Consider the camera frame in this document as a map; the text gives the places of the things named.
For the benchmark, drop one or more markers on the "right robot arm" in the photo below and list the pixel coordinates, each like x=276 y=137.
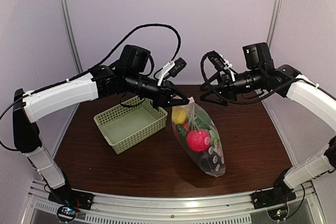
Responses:
x=285 y=81

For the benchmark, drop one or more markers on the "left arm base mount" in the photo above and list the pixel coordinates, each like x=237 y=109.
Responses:
x=71 y=198

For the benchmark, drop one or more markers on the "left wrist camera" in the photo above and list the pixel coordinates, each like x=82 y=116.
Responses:
x=171 y=70

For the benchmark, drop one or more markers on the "green toy cucumber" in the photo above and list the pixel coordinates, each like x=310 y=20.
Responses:
x=180 y=132

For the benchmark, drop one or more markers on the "aluminium front frame rail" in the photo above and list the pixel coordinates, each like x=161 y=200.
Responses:
x=231 y=208

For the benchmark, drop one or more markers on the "aluminium corner post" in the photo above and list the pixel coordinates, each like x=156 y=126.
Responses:
x=70 y=35
x=274 y=22

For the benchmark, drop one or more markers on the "circuit board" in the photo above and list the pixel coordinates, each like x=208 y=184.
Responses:
x=66 y=214
x=278 y=214

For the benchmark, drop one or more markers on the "clear zip top bag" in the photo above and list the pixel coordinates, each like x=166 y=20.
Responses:
x=190 y=110

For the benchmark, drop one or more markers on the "right circuit board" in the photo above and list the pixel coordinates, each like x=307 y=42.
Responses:
x=278 y=214

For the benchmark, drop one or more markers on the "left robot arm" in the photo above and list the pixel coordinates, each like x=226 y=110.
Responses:
x=124 y=75

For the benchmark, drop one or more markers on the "yellow toy corn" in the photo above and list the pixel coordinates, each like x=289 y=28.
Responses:
x=179 y=116

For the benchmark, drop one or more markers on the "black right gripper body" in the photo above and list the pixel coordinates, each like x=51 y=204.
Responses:
x=229 y=87

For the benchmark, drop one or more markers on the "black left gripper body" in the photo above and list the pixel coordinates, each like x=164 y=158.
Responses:
x=133 y=83

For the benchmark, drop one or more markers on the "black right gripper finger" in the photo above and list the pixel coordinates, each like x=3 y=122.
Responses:
x=215 y=80
x=210 y=97

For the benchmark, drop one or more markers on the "green toy cabbage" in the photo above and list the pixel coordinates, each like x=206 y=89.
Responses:
x=214 y=137

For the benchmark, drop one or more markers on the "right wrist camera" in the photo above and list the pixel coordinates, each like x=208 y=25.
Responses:
x=220 y=63

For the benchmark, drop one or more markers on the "purple toy eggplant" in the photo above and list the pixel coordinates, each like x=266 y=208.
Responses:
x=211 y=164

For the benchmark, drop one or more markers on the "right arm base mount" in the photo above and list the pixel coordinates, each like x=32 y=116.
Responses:
x=272 y=197

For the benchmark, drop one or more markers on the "right aluminium corner post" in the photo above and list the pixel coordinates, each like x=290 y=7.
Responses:
x=274 y=22

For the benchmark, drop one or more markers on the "red toy strawberry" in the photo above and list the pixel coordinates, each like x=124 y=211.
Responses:
x=186 y=127

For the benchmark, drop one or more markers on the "left circuit board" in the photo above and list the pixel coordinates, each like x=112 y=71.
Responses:
x=66 y=214

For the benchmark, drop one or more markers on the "left aluminium corner post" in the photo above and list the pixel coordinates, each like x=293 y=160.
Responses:
x=70 y=35

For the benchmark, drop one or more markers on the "green plastic basket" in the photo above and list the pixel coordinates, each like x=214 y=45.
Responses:
x=124 y=126

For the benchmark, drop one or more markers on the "red toy apple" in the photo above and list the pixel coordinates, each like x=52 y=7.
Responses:
x=198 y=140

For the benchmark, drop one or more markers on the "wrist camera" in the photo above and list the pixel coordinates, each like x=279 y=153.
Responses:
x=220 y=63
x=171 y=70

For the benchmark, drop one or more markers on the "green toy bell pepper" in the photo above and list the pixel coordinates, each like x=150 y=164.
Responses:
x=202 y=121

